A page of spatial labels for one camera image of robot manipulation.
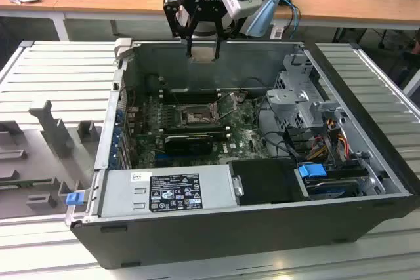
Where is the blue cable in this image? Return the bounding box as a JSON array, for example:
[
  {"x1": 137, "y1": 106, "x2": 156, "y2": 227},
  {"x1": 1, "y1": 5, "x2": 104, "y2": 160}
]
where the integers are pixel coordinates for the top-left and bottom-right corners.
[{"x1": 278, "y1": 0, "x2": 301, "y2": 30}]

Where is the blue case latch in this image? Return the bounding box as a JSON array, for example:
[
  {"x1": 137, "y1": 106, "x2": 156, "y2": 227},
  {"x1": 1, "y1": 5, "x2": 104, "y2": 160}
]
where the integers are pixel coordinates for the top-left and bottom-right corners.
[{"x1": 65, "y1": 193, "x2": 83, "y2": 207}]

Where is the silver metal drive cage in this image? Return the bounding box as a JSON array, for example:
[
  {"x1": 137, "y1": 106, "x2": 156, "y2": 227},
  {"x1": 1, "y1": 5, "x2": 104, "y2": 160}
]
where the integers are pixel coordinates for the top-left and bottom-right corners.
[{"x1": 265, "y1": 52, "x2": 345, "y2": 130}]

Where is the black RAM slot row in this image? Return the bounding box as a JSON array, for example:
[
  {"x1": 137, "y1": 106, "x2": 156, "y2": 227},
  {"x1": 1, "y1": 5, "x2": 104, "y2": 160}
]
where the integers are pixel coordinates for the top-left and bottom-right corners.
[
  {"x1": 162, "y1": 88, "x2": 221, "y2": 104},
  {"x1": 163, "y1": 124, "x2": 231, "y2": 139}
]

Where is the black plastic shroud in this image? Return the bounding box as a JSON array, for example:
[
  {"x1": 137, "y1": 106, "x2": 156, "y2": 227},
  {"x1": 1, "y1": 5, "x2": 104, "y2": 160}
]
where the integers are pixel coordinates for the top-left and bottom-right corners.
[{"x1": 228, "y1": 158, "x2": 311, "y2": 206}]

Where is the black open PC case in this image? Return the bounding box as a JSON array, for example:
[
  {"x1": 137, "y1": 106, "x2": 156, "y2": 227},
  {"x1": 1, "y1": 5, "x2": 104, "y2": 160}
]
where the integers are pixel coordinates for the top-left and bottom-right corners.
[{"x1": 65, "y1": 39, "x2": 420, "y2": 270}]

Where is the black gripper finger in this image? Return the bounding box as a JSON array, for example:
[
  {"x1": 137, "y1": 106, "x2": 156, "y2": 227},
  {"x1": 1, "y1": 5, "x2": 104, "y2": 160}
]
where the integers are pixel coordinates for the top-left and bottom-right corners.
[
  {"x1": 212, "y1": 13, "x2": 231, "y2": 62},
  {"x1": 163, "y1": 0, "x2": 200, "y2": 59}
]

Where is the coloured wire bundle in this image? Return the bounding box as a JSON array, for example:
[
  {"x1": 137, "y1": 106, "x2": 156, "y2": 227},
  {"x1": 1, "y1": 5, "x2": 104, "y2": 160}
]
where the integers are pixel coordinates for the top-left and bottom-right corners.
[{"x1": 308, "y1": 118, "x2": 352, "y2": 163}]

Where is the silver power supply unit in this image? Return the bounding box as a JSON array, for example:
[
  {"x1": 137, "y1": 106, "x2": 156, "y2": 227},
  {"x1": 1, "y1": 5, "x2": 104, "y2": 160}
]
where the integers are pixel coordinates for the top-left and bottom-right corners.
[{"x1": 98, "y1": 165, "x2": 239, "y2": 218}]

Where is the grey parts rack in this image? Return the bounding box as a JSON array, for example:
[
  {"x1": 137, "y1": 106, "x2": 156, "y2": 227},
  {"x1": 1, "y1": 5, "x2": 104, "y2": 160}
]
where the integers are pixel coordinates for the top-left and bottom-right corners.
[{"x1": 0, "y1": 99, "x2": 102, "y2": 219}]

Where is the black graphics card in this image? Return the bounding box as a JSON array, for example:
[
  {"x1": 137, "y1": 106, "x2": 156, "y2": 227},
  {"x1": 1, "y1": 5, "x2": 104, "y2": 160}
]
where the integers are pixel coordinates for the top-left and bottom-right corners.
[{"x1": 163, "y1": 134, "x2": 213, "y2": 156}]

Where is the grey case corner bracket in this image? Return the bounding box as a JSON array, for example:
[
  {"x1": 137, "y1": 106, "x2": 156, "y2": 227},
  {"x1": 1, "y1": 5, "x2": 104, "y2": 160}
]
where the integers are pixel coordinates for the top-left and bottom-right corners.
[{"x1": 114, "y1": 37, "x2": 133, "y2": 62}]

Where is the green motherboard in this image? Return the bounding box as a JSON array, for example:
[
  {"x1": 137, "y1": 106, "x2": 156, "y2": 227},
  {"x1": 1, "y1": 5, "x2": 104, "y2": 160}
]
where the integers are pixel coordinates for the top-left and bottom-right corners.
[{"x1": 126, "y1": 94, "x2": 273, "y2": 168}]

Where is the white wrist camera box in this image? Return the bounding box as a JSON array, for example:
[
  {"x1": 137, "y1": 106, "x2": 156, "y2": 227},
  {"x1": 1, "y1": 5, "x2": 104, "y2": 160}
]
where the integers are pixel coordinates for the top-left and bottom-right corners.
[{"x1": 220, "y1": 0, "x2": 263, "y2": 20}]

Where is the hard disk in blue carrier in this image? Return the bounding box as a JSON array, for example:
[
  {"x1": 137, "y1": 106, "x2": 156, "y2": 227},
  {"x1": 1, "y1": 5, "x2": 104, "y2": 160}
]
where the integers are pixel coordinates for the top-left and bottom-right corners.
[{"x1": 297, "y1": 163, "x2": 362, "y2": 201}]

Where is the small CPU plate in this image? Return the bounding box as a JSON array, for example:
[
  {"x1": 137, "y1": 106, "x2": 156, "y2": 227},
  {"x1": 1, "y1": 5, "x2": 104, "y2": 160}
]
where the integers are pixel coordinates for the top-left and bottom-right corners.
[{"x1": 191, "y1": 45, "x2": 217, "y2": 64}]

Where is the black looped cable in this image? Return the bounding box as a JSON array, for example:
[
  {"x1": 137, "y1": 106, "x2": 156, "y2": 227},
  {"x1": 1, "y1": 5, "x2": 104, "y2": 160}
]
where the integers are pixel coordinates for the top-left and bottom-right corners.
[{"x1": 255, "y1": 77, "x2": 296, "y2": 159}]

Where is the pale blue teach pendant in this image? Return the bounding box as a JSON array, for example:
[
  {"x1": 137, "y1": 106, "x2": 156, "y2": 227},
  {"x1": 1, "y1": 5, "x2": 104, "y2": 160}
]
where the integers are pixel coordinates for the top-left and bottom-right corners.
[{"x1": 245, "y1": 0, "x2": 281, "y2": 37}]

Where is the CPU socket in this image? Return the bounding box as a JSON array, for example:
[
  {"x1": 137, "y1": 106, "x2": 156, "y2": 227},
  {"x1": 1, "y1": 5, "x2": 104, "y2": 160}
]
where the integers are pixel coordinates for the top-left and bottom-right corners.
[{"x1": 178, "y1": 102, "x2": 220, "y2": 127}]

